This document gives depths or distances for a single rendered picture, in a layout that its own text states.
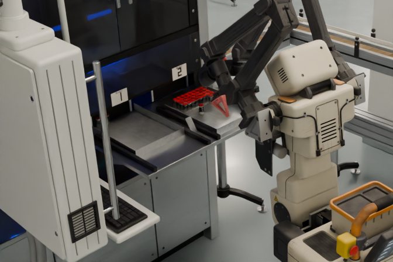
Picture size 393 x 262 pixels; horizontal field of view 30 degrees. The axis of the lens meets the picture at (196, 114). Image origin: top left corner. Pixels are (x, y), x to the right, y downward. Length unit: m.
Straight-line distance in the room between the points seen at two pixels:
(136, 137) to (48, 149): 0.83
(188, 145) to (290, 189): 0.51
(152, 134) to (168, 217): 0.63
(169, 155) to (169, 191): 0.62
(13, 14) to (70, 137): 0.42
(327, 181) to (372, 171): 1.71
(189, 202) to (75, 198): 1.32
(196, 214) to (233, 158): 0.93
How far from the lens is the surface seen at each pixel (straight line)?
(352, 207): 2.59
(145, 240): 3.58
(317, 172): 2.74
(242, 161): 4.58
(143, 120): 3.22
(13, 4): 2.36
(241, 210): 4.13
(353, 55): 3.79
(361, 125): 3.95
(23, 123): 2.39
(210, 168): 3.69
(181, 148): 2.99
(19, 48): 2.30
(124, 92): 3.15
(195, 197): 3.69
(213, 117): 3.20
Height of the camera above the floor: 2.38
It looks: 28 degrees down
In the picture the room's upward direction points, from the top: 4 degrees counter-clockwise
